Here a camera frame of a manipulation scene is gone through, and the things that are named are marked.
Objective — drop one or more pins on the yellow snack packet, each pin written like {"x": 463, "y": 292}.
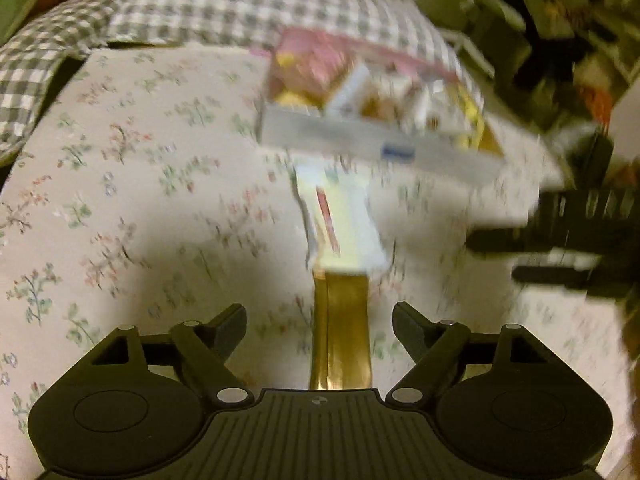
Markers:
{"x": 295, "y": 97}
{"x": 469, "y": 115}

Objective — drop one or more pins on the grey checked pillow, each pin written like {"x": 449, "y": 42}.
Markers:
{"x": 210, "y": 10}

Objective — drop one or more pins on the white and gold snack packet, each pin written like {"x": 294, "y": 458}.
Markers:
{"x": 342, "y": 220}

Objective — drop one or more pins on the white office chair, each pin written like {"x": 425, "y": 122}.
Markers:
{"x": 475, "y": 15}

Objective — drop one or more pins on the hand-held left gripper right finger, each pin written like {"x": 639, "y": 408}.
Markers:
{"x": 407, "y": 322}

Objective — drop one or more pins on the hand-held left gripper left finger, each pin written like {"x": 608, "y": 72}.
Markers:
{"x": 231, "y": 322}

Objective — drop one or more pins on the white box of snacks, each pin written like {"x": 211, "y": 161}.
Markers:
{"x": 350, "y": 135}

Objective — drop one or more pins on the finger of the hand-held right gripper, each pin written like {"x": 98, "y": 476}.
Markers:
{"x": 555, "y": 275}
{"x": 505, "y": 241}

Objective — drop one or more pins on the pink snack packet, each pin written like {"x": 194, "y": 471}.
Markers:
{"x": 315, "y": 67}

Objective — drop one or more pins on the floral bedsheet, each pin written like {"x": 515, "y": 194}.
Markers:
{"x": 140, "y": 170}

